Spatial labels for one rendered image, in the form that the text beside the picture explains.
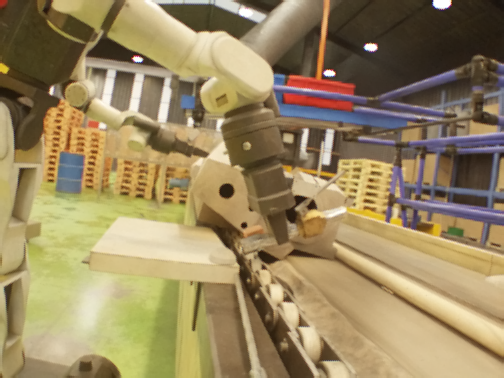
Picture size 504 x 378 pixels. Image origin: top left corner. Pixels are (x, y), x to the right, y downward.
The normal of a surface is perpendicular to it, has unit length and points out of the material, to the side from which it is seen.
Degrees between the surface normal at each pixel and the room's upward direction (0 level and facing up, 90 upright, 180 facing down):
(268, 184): 90
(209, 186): 90
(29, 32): 109
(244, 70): 79
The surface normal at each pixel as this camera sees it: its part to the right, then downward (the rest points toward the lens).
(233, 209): 0.19, 0.07
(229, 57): 0.60, -0.07
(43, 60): 0.47, 0.43
